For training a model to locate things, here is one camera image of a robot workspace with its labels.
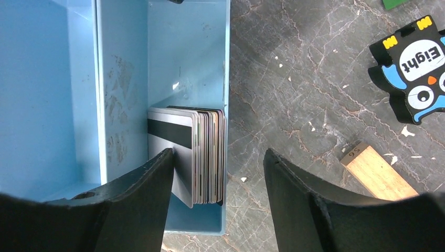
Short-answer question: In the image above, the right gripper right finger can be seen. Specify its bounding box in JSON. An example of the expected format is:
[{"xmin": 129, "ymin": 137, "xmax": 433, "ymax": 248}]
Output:
[{"xmin": 263, "ymin": 148, "xmax": 444, "ymax": 251}]

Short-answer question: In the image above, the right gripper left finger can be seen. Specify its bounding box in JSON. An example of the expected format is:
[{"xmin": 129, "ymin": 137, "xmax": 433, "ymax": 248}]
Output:
[{"xmin": 1, "ymin": 148, "xmax": 174, "ymax": 251}]

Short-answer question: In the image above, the stack of credit cards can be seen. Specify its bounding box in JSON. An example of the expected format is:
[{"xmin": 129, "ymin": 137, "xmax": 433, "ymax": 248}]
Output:
[{"xmin": 147, "ymin": 106, "xmax": 227, "ymax": 208}]

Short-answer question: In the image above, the blue three-compartment organizer tray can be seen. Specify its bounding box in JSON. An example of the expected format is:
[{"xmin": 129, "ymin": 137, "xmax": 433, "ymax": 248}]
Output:
[{"xmin": 0, "ymin": 0, "xmax": 231, "ymax": 236}]

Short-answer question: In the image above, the small wooden block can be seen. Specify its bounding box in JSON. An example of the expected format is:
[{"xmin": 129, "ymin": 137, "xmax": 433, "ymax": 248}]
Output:
[{"xmin": 340, "ymin": 142, "xmax": 419, "ymax": 201}]

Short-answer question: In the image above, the black blue owl toy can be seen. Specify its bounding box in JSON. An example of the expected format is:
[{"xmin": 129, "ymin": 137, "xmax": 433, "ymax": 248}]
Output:
[{"xmin": 368, "ymin": 15, "xmax": 444, "ymax": 125}]

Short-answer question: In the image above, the green toy cube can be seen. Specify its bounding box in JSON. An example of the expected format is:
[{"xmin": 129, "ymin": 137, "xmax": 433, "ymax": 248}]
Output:
[{"xmin": 382, "ymin": 0, "xmax": 408, "ymax": 10}]

